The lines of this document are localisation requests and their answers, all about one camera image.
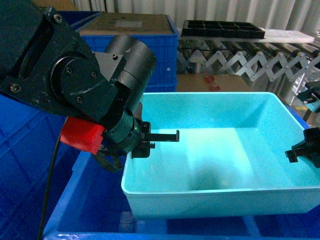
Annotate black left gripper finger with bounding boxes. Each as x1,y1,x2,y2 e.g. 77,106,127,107
141,141,156,149
144,130,180,142

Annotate black cable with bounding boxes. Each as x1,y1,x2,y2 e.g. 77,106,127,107
36,117,70,240

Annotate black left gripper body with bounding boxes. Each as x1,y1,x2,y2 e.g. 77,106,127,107
99,102,151,158

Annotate large blue plastic crate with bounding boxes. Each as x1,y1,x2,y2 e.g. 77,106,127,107
42,104,320,240

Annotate brown cardboard box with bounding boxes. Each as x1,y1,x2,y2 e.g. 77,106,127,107
176,73,252,92

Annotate red 3d-printed camera mount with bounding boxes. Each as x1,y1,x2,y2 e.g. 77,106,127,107
60,117,105,155

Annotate expandable roller conveyor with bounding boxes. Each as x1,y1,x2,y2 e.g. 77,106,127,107
177,40,320,104

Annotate black compartment tray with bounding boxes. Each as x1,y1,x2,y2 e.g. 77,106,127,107
181,20,265,40

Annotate light turquoise plastic bin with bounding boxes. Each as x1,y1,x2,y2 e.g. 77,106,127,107
121,92,320,220

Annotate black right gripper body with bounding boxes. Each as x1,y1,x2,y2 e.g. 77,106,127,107
303,127,320,168

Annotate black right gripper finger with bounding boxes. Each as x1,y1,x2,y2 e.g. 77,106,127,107
285,142,310,163

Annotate stacked blue crates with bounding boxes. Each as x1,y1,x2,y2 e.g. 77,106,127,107
58,11,178,94

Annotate brown cardboard sheet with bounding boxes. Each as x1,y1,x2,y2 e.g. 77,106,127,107
79,12,173,36

